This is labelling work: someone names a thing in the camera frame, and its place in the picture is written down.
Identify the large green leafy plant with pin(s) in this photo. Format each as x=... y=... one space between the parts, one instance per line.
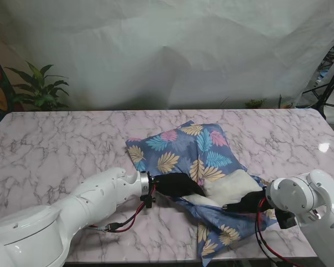
x=41 y=89

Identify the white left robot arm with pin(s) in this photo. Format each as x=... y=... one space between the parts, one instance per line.
x=58 y=211

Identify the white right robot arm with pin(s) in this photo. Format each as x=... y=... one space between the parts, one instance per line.
x=308 y=205

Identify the white pillow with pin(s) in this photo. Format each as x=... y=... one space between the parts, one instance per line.
x=230 y=189

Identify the small green plant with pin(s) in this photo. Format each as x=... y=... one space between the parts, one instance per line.
x=254 y=103

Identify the small orange pot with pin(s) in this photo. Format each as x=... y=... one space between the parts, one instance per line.
x=286 y=105

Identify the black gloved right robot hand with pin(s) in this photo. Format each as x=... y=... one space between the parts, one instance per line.
x=246 y=203

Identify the purple floral pillowcase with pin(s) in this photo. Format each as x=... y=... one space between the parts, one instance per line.
x=189 y=150

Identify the black tripod stand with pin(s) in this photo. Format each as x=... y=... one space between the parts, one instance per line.
x=329 y=91

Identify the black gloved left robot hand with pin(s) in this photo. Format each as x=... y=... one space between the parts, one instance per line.
x=178 y=185

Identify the white backdrop sheet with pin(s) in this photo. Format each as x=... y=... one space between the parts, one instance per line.
x=166 y=55

